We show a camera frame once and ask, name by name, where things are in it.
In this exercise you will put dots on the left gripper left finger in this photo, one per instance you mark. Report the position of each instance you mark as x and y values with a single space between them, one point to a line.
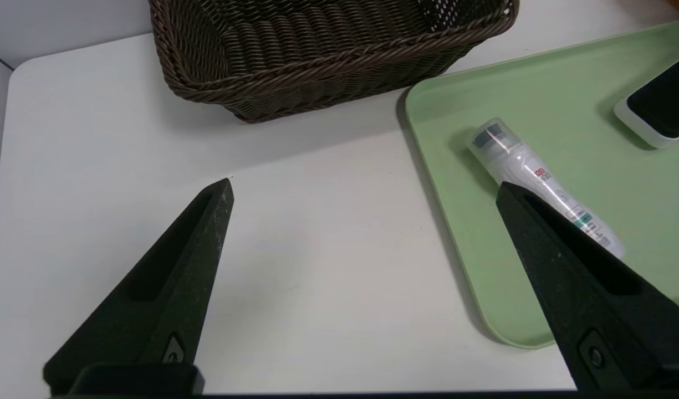
167 299

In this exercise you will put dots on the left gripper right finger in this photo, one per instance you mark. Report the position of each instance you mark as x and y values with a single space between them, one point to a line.
583 288

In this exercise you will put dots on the white plastic bottle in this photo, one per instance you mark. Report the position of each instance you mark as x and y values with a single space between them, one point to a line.
516 160

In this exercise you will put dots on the black and white eraser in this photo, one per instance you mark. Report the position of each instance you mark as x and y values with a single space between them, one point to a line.
666 105

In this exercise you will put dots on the dark brown wicker basket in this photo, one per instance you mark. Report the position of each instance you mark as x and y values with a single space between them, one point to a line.
317 61

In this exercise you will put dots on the green plastic tray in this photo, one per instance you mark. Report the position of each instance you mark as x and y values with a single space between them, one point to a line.
566 100

